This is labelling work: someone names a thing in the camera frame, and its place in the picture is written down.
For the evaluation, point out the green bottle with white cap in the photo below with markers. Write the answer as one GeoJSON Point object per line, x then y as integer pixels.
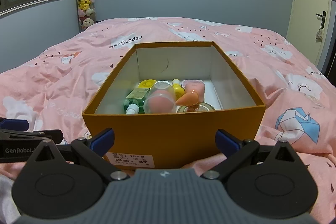
{"type": "Point", "coordinates": [136, 98]}

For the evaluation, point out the yellow case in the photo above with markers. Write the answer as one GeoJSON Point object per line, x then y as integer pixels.
{"type": "Point", "coordinates": [147, 83]}

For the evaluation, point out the pink printed blanket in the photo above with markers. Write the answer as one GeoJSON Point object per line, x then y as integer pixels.
{"type": "Point", "coordinates": [52, 77]}

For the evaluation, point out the white cloth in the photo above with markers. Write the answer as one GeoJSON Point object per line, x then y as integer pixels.
{"type": "Point", "coordinates": [6, 195]}

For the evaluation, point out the small hanging pouch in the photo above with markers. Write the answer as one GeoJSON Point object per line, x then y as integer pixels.
{"type": "Point", "coordinates": [319, 33]}

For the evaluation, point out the pink tube with orange cap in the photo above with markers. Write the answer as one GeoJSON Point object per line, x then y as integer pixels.
{"type": "Point", "coordinates": [193, 91]}

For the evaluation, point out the round gold compact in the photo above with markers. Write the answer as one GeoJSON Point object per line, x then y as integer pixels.
{"type": "Point", "coordinates": [199, 108]}

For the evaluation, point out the clear tube of plush toys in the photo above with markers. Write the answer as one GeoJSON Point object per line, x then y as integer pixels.
{"type": "Point", "coordinates": [86, 3]}

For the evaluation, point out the clear jar with pink sponge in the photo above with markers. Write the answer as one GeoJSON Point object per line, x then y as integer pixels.
{"type": "Point", "coordinates": [160, 99]}

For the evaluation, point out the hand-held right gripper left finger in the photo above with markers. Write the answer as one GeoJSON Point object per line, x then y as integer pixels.
{"type": "Point", "coordinates": [103, 138]}

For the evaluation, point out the orange cardboard box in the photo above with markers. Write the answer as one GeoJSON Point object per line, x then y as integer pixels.
{"type": "Point", "coordinates": [170, 134]}

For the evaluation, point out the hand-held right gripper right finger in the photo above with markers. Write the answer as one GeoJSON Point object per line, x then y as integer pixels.
{"type": "Point", "coordinates": [224, 141]}

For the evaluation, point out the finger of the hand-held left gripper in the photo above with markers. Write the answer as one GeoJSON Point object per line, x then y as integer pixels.
{"type": "Point", "coordinates": [31, 136]}
{"type": "Point", "coordinates": [14, 124]}

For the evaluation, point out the yellow bottle with white cap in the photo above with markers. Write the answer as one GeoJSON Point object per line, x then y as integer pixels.
{"type": "Point", "coordinates": [178, 88]}

